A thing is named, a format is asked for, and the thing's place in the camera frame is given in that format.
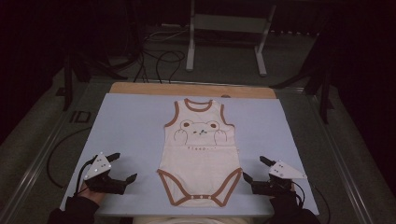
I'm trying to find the person's left hand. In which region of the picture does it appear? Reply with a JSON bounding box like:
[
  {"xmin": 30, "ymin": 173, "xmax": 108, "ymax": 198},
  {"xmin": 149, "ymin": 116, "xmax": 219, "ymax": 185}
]
[{"xmin": 78, "ymin": 182, "xmax": 106, "ymax": 206}]

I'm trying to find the person's white garment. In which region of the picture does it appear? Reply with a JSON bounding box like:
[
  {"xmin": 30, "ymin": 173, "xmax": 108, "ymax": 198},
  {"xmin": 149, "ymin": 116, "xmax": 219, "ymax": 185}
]
[{"xmin": 133, "ymin": 216, "xmax": 254, "ymax": 224}]

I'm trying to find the black floor cables bundle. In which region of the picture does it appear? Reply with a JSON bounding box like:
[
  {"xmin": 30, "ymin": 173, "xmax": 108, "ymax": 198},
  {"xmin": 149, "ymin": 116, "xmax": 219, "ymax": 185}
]
[{"xmin": 133, "ymin": 26, "xmax": 189, "ymax": 85}]

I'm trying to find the thin black floor cable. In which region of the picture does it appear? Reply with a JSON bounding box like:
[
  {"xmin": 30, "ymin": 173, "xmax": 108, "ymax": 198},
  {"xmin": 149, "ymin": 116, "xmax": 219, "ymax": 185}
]
[{"xmin": 312, "ymin": 186, "xmax": 332, "ymax": 224}]

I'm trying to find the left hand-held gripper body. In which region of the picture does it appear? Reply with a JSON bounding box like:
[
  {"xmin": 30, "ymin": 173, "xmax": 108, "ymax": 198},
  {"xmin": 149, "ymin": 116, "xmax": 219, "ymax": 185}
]
[{"xmin": 83, "ymin": 152, "xmax": 129, "ymax": 196}]

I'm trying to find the black stand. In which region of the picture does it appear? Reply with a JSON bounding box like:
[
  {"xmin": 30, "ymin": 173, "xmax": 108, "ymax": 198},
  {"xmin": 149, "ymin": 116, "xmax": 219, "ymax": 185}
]
[
  {"xmin": 55, "ymin": 46, "xmax": 129, "ymax": 112},
  {"xmin": 269, "ymin": 15, "xmax": 336, "ymax": 125}
]

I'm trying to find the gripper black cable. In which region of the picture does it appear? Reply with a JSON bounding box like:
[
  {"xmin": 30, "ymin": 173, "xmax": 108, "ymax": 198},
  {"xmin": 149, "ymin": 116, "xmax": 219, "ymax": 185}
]
[
  {"xmin": 290, "ymin": 179, "xmax": 306, "ymax": 209},
  {"xmin": 74, "ymin": 154, "xmax": 98, "ymax": 196}
]

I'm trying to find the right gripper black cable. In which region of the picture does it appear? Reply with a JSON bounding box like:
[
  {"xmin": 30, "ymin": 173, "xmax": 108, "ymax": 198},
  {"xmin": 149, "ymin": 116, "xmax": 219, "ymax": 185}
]
[{"xmin": 290, "ymin": 179, "xmax": 306, "ymax": 209}]

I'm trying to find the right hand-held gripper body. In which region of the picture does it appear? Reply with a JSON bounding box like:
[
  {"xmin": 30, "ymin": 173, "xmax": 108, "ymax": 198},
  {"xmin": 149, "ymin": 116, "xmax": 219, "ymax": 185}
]
[{"xmin": 251, "ymin": 160, "xmax": 307, "ymax": 197}]

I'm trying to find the black floor socket frame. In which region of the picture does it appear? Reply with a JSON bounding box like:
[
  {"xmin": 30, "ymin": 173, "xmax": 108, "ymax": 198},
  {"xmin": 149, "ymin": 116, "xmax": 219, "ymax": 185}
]
[{"xmin": 69, "ymin": 109, "xmax": 93, "ymax": 124}]

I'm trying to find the white metal stand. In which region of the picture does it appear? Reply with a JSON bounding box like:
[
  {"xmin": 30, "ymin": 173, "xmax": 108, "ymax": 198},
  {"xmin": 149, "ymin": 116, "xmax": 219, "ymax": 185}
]
[{"xmin": 185, "ymin": 0, "xmax": 277, "ymax": 77}]

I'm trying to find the long black floor cable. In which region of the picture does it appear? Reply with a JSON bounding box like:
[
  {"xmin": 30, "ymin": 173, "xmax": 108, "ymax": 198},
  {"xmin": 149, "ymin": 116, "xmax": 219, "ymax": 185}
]
[{"xmin": 46, "ymin": 125, "xmax": 93, "ymax": 189}]

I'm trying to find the light blue mat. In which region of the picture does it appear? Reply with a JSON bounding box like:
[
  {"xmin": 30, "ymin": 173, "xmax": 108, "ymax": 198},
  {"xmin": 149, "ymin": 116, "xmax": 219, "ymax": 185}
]
[{"xmin": 59, "ymin": 92, "xmax": 320, "ymax": 217}]

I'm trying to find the metal frame rail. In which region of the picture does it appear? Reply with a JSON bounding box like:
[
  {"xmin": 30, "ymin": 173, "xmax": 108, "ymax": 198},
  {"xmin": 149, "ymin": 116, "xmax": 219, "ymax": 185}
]
[
  {"xmin": 0, "ymin": 81, "xmax": 92, "ymax": 224},
  {"xmin": 276, "ymin": 87, "xmax": 373, "ymax": 224}
]

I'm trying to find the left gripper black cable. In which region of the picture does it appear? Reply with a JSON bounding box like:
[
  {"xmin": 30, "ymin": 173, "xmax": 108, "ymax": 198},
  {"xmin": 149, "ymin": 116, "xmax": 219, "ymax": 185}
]
[{"xmin": 74, "ymin": 154, "xmax": 98, "ymax": 196}]

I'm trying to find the cream baby bodysuit brown trim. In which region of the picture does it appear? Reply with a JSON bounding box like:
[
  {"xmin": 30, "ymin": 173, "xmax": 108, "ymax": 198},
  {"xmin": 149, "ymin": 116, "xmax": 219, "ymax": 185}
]
[{"xmin": 156, "ymin": 98, "xmax": 243, "ymax": 208}]

